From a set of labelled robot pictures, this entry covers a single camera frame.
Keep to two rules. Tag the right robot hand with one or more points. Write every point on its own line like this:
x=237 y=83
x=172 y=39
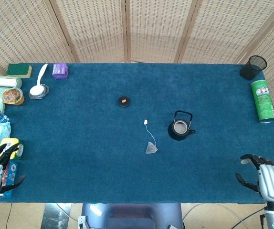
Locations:
x=271 y=181

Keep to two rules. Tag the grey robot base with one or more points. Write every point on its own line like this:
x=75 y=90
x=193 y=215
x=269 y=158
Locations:
x=132 y=215

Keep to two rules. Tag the black teapot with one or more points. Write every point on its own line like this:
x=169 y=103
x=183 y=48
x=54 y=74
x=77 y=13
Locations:
x=175 y=136

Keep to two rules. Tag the black teapot lid orange knob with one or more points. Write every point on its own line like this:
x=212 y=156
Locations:
x=124 y=103

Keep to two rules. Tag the blue cookie box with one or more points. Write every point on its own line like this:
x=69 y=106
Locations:
x=12 y=170

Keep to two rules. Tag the yellow lidded container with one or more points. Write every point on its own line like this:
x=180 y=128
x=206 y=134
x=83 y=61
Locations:
x=8 y=140

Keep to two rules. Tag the green chips can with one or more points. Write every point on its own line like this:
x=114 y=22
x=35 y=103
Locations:
x=263 y=102

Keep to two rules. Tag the orange snack cup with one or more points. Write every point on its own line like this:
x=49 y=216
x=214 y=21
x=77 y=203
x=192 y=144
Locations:
x=13 y=96

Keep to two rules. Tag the blue table cloth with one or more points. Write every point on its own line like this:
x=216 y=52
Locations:
x=79 y=143

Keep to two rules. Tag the light green lint roller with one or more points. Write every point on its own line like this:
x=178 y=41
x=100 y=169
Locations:
x=7 y=82

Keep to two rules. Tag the white plastic spoon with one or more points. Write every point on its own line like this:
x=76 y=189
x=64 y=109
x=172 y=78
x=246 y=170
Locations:
x=38 y=89

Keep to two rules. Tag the green and yellow sponge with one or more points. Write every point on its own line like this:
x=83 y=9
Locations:
x=17 y=69

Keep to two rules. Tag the black mesh pen holder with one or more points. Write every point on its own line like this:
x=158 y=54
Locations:
x=252 y=68

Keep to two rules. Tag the purple box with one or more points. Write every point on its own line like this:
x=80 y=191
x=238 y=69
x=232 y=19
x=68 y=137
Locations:
x=60 y=71

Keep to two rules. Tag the wicker folding screen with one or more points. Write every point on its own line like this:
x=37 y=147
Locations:
x=103 y=28

